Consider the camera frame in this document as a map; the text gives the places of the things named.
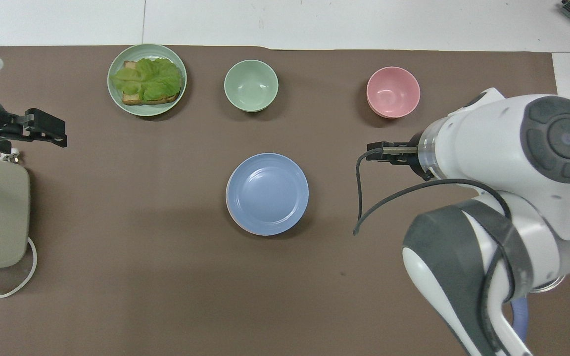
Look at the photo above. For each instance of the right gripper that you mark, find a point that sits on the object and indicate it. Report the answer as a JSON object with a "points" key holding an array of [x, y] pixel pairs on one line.
{"points": [[417, 155]]}

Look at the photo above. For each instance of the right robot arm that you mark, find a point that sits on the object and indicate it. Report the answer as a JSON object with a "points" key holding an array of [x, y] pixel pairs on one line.
{"points": [[502, 148]]}

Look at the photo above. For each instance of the pink bowl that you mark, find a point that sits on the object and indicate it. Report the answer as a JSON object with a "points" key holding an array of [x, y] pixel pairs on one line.
{"points": [[393, 92]]}

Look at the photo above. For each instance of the green plate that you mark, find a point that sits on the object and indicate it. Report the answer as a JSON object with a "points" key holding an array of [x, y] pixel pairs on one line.
{"points": [[117, 94]]}

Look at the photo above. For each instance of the toast slice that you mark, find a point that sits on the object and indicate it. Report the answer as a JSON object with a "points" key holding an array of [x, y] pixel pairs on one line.
{"points": [[139, 100]]}

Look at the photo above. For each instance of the green lettuce leaf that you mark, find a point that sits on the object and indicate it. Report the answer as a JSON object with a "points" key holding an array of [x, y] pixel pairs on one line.
{"points": [[149, 79]]}

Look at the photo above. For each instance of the blue plate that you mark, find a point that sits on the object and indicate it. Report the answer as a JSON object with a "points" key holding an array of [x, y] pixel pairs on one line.
{"points": [[267, 194]]}

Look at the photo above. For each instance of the green bowl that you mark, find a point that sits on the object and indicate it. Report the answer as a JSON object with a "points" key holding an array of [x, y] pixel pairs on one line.
{"points": [[251, 85]]}

